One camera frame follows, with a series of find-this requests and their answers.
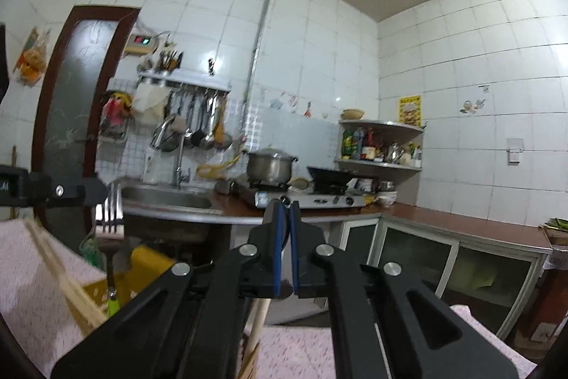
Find steel cooking pot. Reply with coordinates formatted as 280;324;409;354
245;147;299;185

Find basket of green vegetables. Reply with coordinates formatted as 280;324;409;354
541;218;568;247

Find row of condiment bottles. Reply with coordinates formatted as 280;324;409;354
342;128;422;167

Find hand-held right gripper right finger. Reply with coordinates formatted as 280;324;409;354
288;201;519;379

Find steel faucet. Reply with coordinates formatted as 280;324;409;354
151;115;191;189

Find white plastic bag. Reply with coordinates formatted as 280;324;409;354
132;83;169;124

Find red and yellow hanging item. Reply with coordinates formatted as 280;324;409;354
100;90;134;126

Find green bottle bag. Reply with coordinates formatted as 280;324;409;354
80;234;107;273

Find steel kitchen sink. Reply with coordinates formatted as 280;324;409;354
118;184;225;216

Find white electric wall box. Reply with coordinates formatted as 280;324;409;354
124;33;161;55

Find yellow wall poster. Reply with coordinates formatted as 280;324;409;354
396;95;422;128

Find grey wall pipe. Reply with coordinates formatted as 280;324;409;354
242;0;278;109

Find utensil holder with chopsticks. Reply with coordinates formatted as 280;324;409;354
155;49;184;73

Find row of hanging kitchen utensils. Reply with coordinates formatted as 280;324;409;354
151;88;234;151

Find yellow cloth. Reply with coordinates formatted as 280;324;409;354
195;157;240;180

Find yellow utensil box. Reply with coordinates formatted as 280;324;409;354
71;245;262;379

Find white kitchen counter cabinet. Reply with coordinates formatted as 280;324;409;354
122;201;553;340

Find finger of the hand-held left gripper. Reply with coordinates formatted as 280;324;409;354
51;177;108;209

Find pink tablecloth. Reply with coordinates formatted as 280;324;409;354
0;219;537;379

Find orange hanging wall bag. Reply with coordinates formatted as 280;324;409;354
13;26;51;87

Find steel fork with green handle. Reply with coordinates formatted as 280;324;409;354
93;183;126;318

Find white dish soap bottle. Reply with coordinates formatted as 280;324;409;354
142;150;158;184

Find cartoon wall sticker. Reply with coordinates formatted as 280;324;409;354
459;97;486;114

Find white wall outlet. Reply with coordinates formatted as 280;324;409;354
507;138;525;163

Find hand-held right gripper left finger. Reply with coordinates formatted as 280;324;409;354
51;199;289;379

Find wooden chopstick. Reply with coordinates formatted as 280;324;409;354
35;221;109;320
24;219;100;329
242;298;271;364

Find brown framed glass door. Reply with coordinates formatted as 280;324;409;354
31;6;142;260

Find steel gas stove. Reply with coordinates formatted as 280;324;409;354
233;181;369;209

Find white wall rack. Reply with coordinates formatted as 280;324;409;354
137;70;232;92

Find black wok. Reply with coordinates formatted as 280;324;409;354
307;166;369;191

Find white corner shelf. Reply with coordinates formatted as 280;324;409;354
335;119;424;172

